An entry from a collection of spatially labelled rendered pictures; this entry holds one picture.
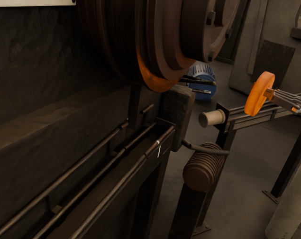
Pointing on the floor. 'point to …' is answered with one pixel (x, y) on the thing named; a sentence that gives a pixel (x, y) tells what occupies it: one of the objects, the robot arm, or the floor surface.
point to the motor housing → (195, 190)
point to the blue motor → (198, 72)
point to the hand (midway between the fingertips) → (261, 89)
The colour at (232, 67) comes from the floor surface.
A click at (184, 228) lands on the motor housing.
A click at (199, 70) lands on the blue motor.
